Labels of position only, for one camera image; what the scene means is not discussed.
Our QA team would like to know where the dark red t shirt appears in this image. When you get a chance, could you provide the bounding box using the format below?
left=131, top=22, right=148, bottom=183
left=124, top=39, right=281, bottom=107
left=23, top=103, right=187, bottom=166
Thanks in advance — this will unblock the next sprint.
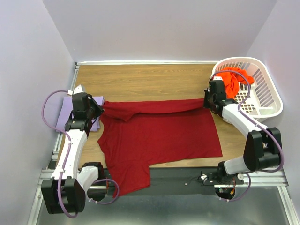
left=98, top=99, right=222, bottom=196

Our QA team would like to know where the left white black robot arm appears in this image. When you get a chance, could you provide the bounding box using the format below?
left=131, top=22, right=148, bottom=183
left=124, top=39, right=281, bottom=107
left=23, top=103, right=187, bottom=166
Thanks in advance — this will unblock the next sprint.
left=41, top=91, right=105, bottom=218

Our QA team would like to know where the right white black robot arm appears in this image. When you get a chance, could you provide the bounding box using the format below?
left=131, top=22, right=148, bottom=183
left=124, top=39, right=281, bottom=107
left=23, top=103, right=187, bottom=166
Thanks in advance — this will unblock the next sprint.
left=204, top=80, right=284, bottom=184

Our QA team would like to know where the folded purple t shirt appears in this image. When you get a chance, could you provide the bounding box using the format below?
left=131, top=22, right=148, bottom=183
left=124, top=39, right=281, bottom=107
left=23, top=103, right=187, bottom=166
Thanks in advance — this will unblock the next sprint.
left=56, top=97, right=100, bottom=132

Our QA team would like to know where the orange t shirt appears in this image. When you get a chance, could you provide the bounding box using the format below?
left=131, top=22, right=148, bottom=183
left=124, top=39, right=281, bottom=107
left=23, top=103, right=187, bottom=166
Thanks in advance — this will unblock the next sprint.
left=217, top=67, right=255, bottom=99

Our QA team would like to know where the white plastic laundry basket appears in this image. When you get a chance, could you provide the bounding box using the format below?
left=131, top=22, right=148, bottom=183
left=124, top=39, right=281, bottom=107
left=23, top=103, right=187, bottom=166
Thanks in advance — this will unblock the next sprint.
left=211, top=57, right=283, bottom=122

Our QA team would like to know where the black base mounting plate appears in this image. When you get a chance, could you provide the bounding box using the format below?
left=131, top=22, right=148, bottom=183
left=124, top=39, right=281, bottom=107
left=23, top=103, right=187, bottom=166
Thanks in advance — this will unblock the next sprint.
left=128, top=166, right=244, bottom=196

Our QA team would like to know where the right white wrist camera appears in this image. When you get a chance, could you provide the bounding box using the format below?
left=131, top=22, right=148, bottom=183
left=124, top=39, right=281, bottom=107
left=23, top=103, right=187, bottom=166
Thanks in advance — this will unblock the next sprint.
left=210, top=75, right=223, bottom=81

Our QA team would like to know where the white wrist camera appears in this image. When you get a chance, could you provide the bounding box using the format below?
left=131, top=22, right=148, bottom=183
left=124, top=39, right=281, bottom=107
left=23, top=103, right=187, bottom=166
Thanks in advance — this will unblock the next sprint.
left=210, top=75, right=223, bottom=81
left=67, top=84, right=87, bottom=96

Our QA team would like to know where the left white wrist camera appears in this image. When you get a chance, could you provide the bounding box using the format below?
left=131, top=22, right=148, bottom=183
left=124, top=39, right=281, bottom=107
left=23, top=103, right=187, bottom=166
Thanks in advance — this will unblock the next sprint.
left=67, top=84, right=87, bottom=96

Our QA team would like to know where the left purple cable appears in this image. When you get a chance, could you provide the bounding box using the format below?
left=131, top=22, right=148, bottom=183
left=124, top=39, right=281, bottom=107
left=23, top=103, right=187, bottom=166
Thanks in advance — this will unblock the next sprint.
left=41, top=90, right=79, bottom=218

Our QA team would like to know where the aluminium frame rail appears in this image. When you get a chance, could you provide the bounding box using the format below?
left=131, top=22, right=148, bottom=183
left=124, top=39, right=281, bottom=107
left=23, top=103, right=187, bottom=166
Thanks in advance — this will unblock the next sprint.
left=28, top=60, right=300, bottom=225

